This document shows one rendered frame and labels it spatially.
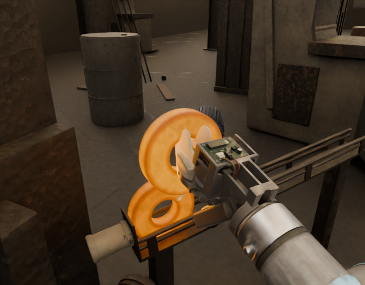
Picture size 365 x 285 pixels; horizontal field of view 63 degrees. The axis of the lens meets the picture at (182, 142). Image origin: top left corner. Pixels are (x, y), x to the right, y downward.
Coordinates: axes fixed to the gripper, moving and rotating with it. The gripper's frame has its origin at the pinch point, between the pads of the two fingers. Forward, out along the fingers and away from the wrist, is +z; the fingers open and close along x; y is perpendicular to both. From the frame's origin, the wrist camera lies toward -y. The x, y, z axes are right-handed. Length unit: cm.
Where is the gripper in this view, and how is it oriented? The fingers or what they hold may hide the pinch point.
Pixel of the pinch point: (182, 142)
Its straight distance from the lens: 52.5
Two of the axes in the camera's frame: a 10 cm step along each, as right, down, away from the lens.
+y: 1.3, -7.9, -6.0
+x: -8.7, 1.9, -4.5
